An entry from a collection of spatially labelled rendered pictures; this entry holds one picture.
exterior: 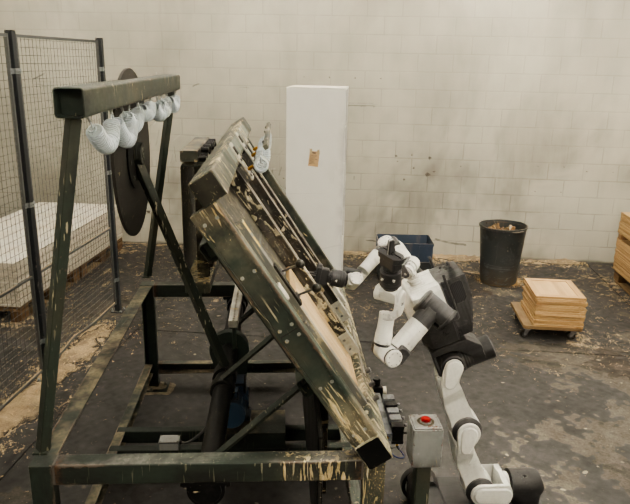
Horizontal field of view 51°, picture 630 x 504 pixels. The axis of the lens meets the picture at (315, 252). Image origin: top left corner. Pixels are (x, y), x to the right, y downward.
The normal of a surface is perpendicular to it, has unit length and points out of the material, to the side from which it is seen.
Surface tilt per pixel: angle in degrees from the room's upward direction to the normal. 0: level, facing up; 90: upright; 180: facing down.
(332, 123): 90
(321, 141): 90
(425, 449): 90
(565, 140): 90
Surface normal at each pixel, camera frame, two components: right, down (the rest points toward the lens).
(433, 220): -0.09, 0.28
